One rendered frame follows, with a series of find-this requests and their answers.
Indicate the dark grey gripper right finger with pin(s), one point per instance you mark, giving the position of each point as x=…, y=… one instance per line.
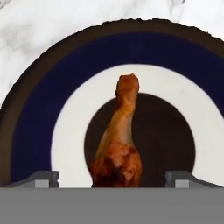
x=180, y=178

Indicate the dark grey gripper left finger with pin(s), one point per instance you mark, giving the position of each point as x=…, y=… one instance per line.
x=43, y=178

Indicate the brown chicken drumstick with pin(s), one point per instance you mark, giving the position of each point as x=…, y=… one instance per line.
x=120, y=151

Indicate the blue and white ringed plate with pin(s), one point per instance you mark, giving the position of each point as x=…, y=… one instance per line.
x=58, y=96

